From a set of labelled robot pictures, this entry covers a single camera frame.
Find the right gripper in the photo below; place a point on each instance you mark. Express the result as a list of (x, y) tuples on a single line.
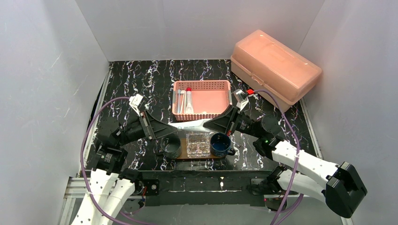
[(233, 121)]

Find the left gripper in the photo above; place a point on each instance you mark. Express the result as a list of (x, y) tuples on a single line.
[(147, 124)]

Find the brown wooden oval tray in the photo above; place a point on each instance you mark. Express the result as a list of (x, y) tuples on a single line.
[(184, 155)]

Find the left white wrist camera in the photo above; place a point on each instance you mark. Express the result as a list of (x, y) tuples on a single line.
[(134, 102)]

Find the red capped toothpaste tube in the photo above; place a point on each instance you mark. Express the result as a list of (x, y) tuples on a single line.
[(188, 102)]

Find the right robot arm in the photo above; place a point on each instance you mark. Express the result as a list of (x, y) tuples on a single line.
[(338, 186)]

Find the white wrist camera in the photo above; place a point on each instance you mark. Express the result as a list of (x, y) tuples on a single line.
[(134, 102), (242, 99)]

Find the clear packaged toothbrushes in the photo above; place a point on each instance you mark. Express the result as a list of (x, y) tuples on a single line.
[(198, 144)]

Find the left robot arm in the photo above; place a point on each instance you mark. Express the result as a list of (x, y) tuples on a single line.
[(108, 186)]

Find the dark blue mug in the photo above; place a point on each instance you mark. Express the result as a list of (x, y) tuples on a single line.
[(220, 145)]

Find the pink plastic basket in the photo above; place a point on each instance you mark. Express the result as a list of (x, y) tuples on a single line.
[(209, 98)]

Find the black capped toothpaste tube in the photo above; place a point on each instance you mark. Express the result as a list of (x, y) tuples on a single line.
[(194, 126)]

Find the grey green mug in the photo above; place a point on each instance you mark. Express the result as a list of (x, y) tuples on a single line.
[(170, 146)]

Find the large pink lidded box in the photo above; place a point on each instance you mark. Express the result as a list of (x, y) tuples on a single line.
[(264, 63)]

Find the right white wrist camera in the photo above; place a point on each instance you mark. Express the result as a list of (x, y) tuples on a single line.
[(242, 99)]

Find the silver toothbrush in basket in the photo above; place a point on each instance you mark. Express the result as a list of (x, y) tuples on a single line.
[(178, 101)]

